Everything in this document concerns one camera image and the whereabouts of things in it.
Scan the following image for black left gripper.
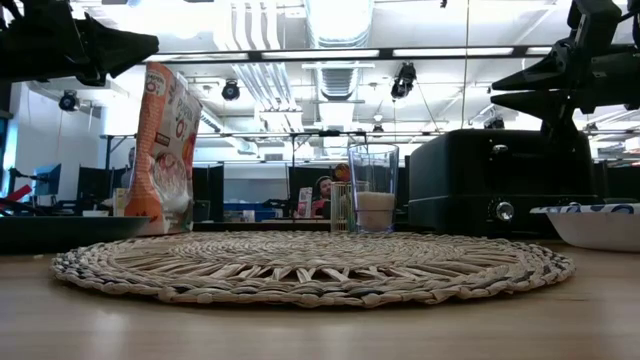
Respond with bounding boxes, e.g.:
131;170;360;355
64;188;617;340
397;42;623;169
0;0;161;87

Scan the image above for orange pumpkin cereal bag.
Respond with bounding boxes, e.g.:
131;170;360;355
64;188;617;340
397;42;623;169
123;61;204;237

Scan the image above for clear glass tumbler with milk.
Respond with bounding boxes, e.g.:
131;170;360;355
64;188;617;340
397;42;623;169
347;142;401;235

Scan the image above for computer monitor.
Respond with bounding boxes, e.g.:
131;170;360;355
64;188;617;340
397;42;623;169
33;163;63;198

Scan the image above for dark blue plate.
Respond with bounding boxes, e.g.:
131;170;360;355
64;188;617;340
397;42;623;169
0;215;152;255

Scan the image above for black ceiling spotlight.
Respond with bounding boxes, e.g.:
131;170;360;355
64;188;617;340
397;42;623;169
220;79;242;103
390;61;418;100
58;89;82;113

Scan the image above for black overhead frame bar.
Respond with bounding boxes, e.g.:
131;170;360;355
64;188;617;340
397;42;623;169
143;45;554;63

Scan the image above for blue patterned paper bowl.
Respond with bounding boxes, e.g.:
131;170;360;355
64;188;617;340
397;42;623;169
529;201;640;253

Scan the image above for black table edge rail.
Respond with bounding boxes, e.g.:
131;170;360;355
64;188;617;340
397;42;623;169
192;220;332;233

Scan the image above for black toaster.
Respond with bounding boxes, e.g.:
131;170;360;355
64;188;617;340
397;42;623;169
407;128;602;237

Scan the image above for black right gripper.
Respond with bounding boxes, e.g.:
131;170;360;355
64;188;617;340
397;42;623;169
490;0;640;132

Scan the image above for silver ceiling air duct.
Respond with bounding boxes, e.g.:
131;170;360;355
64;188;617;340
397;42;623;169
303;0;375;49

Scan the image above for round woven straw placemat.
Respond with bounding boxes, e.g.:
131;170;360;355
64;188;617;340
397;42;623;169
49;230;577;309

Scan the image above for gold wire utensil holder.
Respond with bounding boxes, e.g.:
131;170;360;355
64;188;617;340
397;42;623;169
329;180;359;234

